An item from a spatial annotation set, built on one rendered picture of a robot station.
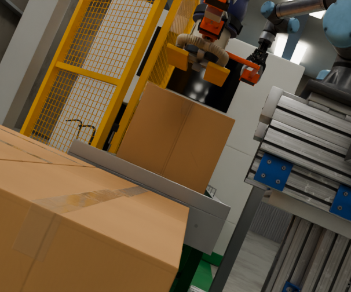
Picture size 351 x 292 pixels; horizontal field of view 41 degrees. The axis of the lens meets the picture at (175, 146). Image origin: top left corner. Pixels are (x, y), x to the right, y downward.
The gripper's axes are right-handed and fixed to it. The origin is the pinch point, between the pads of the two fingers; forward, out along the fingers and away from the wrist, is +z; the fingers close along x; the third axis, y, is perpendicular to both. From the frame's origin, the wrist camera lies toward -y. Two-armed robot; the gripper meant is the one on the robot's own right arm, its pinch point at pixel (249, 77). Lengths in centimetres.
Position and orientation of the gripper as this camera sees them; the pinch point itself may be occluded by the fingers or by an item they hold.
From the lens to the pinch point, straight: 251.1
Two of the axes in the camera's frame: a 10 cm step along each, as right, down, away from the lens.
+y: 0.2, -0.5, -10.0
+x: 9.1, 4.1, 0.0
